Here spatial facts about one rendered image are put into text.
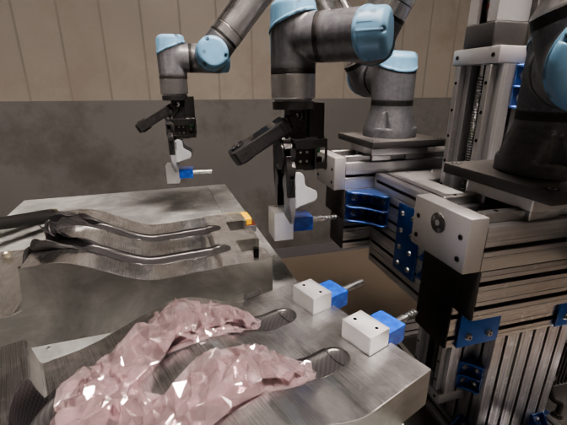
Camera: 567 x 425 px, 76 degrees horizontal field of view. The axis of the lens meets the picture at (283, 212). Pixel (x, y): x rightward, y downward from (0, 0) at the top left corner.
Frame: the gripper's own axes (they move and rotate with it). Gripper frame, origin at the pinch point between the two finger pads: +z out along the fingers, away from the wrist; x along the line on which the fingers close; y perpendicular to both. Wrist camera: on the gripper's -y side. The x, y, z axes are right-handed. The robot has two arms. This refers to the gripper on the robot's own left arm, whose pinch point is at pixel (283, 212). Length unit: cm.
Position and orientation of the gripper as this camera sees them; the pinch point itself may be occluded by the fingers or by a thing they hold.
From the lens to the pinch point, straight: 68.8
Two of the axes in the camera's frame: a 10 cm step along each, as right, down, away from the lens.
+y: 9.7, -1.0, 2.4
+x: -2.6, -3.0, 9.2
